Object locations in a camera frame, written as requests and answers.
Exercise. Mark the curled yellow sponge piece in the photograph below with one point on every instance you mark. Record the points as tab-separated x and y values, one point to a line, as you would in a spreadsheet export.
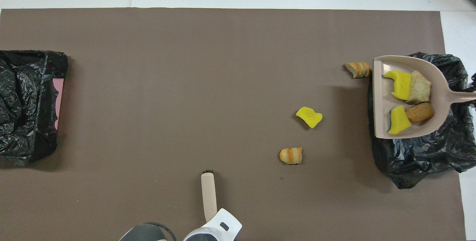
308	116

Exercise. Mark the short striped croissant piece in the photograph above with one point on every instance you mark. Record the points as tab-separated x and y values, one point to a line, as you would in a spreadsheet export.
290	156

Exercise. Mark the beige hand brush black bristles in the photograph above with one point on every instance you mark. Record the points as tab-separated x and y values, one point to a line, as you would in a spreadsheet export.
209	192

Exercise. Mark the long striped croissant piece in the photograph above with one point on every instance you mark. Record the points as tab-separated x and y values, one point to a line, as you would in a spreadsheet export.
359	70

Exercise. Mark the small yellow sponge piece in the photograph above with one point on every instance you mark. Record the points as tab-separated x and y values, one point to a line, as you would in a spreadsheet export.
399	122

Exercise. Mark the large yellow sponge piece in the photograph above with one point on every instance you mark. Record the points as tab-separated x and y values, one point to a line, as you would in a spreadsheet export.
401	84

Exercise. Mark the brown bread roll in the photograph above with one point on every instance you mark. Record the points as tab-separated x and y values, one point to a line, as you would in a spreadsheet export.
420	112

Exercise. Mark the pale beige bread chunk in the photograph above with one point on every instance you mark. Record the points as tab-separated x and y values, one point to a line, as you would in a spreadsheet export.
420	86

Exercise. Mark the beige plastic dustpan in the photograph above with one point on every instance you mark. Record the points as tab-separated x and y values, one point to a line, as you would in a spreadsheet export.
440	92

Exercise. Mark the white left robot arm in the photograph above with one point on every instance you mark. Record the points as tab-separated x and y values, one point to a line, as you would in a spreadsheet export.
219	226

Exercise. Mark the pink plastic bin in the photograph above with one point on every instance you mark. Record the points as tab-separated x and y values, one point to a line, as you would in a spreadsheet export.
59	92

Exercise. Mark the black trash bag bin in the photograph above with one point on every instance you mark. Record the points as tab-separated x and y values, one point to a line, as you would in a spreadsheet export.
409	166

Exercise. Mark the left black-lined bin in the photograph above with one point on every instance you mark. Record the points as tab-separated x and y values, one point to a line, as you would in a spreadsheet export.
22	137

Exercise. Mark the brown table mat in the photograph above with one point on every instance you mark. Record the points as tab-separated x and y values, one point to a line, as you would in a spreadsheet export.
186	84

